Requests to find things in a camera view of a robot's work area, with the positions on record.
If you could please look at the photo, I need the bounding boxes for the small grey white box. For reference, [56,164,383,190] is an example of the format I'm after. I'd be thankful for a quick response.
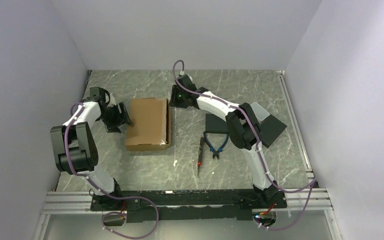
[250,102,270,122]

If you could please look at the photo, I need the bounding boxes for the red utility knife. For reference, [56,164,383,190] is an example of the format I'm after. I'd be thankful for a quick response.
[197,136,205,175]

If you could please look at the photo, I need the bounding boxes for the brown cardboard express box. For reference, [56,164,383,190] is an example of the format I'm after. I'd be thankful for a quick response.
[125,98,172,152]

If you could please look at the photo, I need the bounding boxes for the blue handled pliers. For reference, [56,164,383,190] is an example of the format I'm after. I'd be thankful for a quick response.
[203,131,230,161]

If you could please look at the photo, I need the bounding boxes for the aluminium rail frame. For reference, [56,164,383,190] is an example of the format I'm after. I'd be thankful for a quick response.
[45,70,335,223]

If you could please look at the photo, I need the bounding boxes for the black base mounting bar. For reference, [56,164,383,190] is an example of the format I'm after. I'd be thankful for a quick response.
[90,189,287,223]

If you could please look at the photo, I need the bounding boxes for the black flat pad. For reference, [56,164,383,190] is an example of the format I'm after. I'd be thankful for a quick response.
[260,114,287,148]
[205,113,228,134]

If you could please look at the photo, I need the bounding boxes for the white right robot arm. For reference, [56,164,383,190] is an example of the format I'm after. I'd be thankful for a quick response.
[174,74,276,208]

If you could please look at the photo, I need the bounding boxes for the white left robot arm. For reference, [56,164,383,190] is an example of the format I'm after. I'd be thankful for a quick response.
[50,87,133,210]

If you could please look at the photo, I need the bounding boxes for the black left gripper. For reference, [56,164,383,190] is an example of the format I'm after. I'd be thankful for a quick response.
[98,102,133,133]

